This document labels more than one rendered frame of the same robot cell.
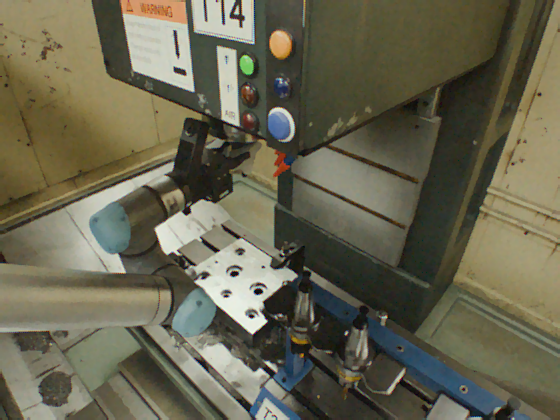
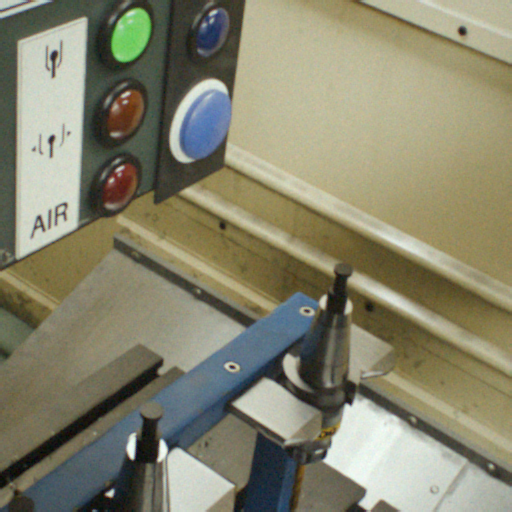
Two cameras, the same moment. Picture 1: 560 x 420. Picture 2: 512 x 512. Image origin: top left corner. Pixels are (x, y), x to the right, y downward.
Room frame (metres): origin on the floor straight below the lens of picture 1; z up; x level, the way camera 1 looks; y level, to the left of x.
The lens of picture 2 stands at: (0.41, 0.42, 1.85)
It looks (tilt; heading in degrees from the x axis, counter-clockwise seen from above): 36 degrees down; 260
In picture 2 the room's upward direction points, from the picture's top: 9 degrees clockwise
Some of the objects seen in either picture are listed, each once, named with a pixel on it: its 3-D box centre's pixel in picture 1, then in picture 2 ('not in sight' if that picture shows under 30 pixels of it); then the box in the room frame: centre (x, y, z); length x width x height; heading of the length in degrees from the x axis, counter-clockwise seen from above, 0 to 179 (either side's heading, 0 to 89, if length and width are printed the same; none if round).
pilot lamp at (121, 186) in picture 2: (249, 122); (118, 186); (0.40, 0.04, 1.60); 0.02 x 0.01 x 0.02; 48
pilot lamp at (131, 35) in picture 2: (247, 64); (129, 34); (0.40, 0.04, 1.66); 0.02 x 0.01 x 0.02; 48
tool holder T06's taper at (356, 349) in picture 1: (357, 337); (142, 485); (0.36, -0.13, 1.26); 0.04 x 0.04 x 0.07
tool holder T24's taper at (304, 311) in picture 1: (304, 301); not in sight; (0.44, -0.05, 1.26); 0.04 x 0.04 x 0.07
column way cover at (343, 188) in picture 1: (349, 175); not in sight; (1.05, -0.22, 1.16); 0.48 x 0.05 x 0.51; 48
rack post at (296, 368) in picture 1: (296, 336); not in sight; (0.52, -0.04, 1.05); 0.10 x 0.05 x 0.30; 138
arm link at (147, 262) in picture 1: (148, 266); not in sight; (0.49, 0.24, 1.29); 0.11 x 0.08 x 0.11; 45
